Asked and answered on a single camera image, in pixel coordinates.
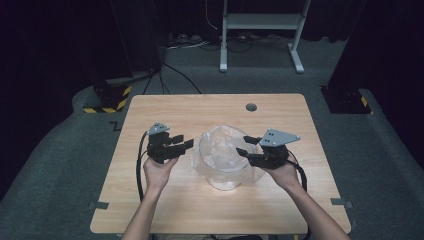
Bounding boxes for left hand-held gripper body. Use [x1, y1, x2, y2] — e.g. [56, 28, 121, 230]
[146, 122, 179, 165]

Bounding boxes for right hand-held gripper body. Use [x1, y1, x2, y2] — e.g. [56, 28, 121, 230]
[248, 128, 302, 171]

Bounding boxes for clear plastic bag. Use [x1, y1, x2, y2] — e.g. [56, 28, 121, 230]
[190, 125, 266, 186]

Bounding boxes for clear plastic bin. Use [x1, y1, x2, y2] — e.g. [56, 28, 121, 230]
[198, 125, 258, 192]

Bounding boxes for person's right hand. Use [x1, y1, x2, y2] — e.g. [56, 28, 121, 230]
[262, 162, 302, 192]

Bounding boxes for person's left hand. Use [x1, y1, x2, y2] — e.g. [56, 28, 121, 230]
[142, 155, 180, 193]

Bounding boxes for black yellow striped stand base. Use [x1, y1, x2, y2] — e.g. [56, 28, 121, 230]
[83, 78, 133, 114]

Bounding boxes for grey tape strip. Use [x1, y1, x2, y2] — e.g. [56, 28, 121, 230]
[330, 197, 354, 210]
[88, 201, 110, 211]

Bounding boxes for black base with yellow mark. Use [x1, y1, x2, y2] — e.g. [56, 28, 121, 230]
[320, 85, 373, 115]

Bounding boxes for power strip with plugs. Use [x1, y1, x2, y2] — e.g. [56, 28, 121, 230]
[165, 32, 212, 51]

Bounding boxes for white metal stand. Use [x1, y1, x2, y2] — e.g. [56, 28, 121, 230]
[219, 0, 313, 74]

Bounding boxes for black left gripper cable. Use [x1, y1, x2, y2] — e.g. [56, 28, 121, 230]
[135, 131, 152, 203]

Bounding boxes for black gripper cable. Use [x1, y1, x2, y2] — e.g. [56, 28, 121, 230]
[135, 131, 152, 203]
[285, 150, 313, 240]

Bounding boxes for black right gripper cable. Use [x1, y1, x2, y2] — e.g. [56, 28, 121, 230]
[285, 150, 313, 240]

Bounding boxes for black floor cable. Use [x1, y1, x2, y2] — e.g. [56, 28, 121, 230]
[142, 61, 203, 96]

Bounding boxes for tangle of black floor cables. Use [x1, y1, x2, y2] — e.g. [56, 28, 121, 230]
[199, 32, 292, 54]

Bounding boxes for thin hanging cable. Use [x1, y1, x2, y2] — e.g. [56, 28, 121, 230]
[204, 0, 219, 31]

